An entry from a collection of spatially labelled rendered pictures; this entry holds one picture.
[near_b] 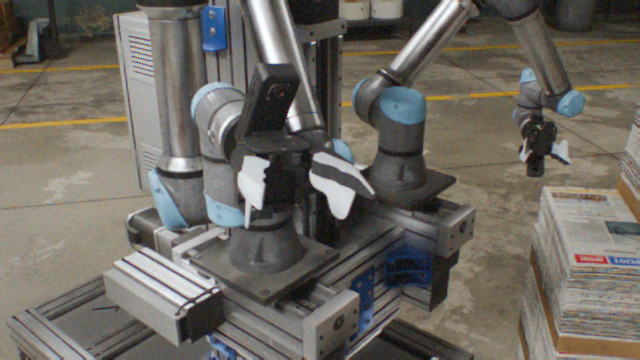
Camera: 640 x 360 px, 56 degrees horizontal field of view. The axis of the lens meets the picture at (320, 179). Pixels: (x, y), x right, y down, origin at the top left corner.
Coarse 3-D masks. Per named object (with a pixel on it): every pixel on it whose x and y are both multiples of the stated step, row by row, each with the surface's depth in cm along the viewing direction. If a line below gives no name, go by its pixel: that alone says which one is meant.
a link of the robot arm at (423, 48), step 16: (448, 0) 159; (464, 0) 156; (480, 0) 156; (432, 16) 160; (448, 16) 158; (464, 16) 159; (416, 32) 162; (432, 32) 158; (448, 32) 159; (416, 48) 159; (432, 48) 159; (400, 64) 160; (416, 64) 159; (368, 80) 166; (384, 80) 159; (400, 80) 159; (416, 80) 162; (352, 96) 166; (368, 96) 159; (368, 112) 157
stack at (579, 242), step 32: (544, 192) 151; (576, 192) 149; (608, 192) 149; (544, 224) 150; (576, 224) 135; (608, 224) 135; (544, 256) 145; (576, 256) 123; (608, 256) 123; (544, 288) 145; (576, 288) 123; (608, 288) 121; (544, 320) 142; (576, 320) 126; (608, 320) 125; (544, 352) 141
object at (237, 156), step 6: (234, 150) 62; (240, 150) 63; (246, 150) 63; (234, 156) 61; (240, 156) 61; (258, 156) 63; (264, 156) 63; (234, 162) 60; (240, 162) 60; (234, 168) 59; (240, 168) 58
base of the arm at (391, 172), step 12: (384, 156) 153; (396, 156) 151; (408, 156) 151; (420, 156) 153; (372, 168) 159; (384, 168) 153; (396, 168) 152; (408, 168) 152; (420, 168) 153; (372, 180) 157; (384, 180) 153; (396, 180) 152; (408, 180) 153; (420, 180) 154
